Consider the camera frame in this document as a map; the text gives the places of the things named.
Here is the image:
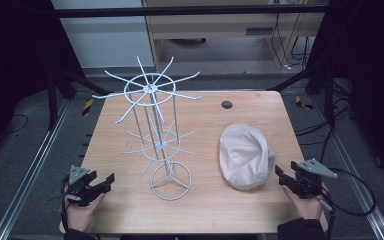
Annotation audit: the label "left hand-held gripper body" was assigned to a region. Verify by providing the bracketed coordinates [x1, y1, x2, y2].
[63, 165, 97, 207]

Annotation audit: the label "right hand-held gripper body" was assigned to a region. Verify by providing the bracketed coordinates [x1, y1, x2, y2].
[290, 158, 339, 214]

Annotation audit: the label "beige cloth cap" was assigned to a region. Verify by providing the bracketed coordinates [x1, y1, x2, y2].
[218, 122, 276, 192]

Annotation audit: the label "white wire display rack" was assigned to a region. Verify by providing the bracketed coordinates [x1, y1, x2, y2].
[91, 55, 202, 202]

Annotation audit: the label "person's left hand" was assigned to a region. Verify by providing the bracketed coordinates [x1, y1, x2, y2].
[64, 191, 106, 233]

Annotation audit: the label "person's right hand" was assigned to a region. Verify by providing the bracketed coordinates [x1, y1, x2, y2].
[281, 184, 330, 222]

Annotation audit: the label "yellow black striped marker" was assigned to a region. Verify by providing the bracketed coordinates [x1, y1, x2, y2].
[81, 98, 95, 117]
[294, 95, 315, 111]

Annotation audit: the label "black metal stand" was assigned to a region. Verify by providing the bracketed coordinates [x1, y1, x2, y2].
[266, 64, 337, 128]
[45, 63, 113, 132]

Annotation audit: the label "black curtain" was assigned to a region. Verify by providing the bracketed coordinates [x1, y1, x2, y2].
[308, 0, 384, 186]
[0, 0, 85, 164]

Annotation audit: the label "white cabinet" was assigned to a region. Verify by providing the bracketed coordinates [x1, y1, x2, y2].
[50, 0, 155, 70]

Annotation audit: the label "light wooden desk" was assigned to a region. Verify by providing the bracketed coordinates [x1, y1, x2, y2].
[142, 0, 330, 72]

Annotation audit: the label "aluminium floor rail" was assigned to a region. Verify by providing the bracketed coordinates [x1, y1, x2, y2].
[311, 94, 384, 240]
[0, 99, 72, 240]

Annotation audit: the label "black floor cables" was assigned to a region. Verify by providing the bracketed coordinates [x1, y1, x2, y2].
[294, 79, 356, 164]

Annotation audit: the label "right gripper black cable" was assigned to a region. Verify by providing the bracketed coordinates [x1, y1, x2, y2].
[319, 167, 377, 240]

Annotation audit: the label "thin black floor cable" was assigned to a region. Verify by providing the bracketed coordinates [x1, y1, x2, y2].
[0, 113, 30, 137]

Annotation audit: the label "black cables under desk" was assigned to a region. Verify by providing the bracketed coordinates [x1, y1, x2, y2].
[270, 12, 312, 71]

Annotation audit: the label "black horizontal frame bar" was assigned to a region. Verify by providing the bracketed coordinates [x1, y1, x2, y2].
[54, 5, 328, 19]

